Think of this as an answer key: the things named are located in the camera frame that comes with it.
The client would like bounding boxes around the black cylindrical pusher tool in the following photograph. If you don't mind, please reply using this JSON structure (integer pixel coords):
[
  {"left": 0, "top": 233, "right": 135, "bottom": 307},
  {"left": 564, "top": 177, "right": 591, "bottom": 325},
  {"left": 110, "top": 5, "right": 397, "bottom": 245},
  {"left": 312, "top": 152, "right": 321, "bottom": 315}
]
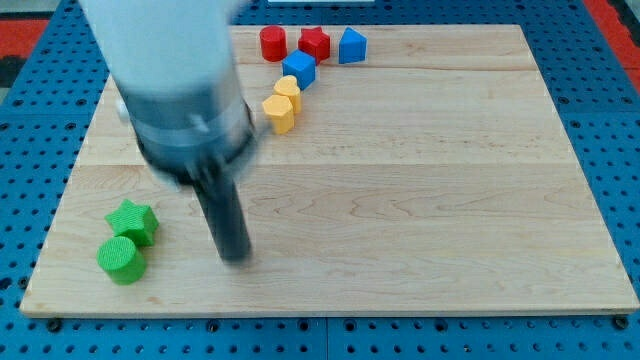
[{"left": 193, "top": 175, "right": 251, "bottom": 263}]

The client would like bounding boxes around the green star block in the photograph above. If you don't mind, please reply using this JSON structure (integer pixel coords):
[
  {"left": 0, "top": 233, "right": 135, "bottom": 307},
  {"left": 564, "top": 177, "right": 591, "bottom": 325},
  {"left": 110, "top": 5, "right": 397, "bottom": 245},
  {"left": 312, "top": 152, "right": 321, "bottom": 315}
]
[{"left": 105, "top": 199, "right": 159, "bottom": 247}]

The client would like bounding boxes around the wooden board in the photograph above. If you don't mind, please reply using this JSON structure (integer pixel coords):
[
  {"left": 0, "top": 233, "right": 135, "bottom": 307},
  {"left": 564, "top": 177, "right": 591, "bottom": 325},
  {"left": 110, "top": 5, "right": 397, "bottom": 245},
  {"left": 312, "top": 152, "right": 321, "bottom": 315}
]
[{"left": 20, "top": 25, "right": 639, "bottom": 318}]

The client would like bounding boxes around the red star block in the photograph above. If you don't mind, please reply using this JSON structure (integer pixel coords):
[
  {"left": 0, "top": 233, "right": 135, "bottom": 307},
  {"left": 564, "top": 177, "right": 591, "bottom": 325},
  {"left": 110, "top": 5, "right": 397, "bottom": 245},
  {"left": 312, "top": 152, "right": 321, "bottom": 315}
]
[{"left": 298, "top": 26, "right": 331, "bottom": 65}]

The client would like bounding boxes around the red cylinder block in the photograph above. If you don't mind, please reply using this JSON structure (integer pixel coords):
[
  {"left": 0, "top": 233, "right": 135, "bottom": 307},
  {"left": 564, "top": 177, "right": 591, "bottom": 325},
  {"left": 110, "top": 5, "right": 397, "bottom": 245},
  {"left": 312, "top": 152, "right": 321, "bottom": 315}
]
[{"left": 259, "top": 25, "right": 288, "bottom": 62}]

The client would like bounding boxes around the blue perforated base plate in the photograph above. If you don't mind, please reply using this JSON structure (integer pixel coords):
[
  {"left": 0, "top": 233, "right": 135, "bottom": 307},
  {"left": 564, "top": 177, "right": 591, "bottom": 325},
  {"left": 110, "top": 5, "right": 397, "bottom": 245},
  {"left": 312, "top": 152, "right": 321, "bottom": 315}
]
[{"left": 1, "top": 0, "right": 639, "bottom": 359}]

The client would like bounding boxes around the blue triangle block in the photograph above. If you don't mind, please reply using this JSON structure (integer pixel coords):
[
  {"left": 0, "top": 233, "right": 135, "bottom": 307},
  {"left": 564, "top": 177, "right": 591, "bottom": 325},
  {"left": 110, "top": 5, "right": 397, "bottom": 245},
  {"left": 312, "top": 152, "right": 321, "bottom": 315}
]
[{"left": 339, "top": 27, "right": 367, "bottom": 64}]

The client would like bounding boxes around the yellow hexagon block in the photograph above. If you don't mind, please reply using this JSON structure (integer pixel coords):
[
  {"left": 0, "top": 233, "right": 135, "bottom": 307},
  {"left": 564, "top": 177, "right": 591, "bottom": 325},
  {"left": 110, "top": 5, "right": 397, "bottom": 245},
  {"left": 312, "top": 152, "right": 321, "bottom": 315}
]
[{"left": 262, "top": 95, "right": 295, "bottom": 135}]

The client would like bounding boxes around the green cylinder block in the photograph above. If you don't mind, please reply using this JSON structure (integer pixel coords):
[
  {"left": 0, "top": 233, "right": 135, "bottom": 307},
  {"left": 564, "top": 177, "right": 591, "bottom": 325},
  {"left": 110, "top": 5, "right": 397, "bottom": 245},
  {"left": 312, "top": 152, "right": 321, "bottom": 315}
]
[{"left": 96, "top": 236, "right": 146, "bottom": 285}]

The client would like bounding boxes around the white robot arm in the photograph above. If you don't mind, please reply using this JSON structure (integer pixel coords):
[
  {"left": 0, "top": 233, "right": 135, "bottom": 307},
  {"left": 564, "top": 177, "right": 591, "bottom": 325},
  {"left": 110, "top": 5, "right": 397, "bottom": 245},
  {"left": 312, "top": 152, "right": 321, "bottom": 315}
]
[{"left": 80, "top": 0, "right": 253, "bottom": 184}]

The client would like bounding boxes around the blue cube block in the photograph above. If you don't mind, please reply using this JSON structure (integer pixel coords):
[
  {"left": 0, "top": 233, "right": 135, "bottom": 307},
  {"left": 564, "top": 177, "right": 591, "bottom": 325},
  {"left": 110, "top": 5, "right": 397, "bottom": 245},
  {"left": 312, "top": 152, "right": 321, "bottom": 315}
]
[{"left": 282, "top": 50, "right": 316, "bottom": 90}]

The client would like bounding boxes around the yellow heart block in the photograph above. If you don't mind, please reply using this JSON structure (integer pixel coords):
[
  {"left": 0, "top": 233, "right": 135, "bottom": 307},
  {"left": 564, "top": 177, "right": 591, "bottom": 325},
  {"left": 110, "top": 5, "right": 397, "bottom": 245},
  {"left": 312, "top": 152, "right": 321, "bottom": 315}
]
[{"left": 273, "top": 75, "right": 302, "bottom": 114}]

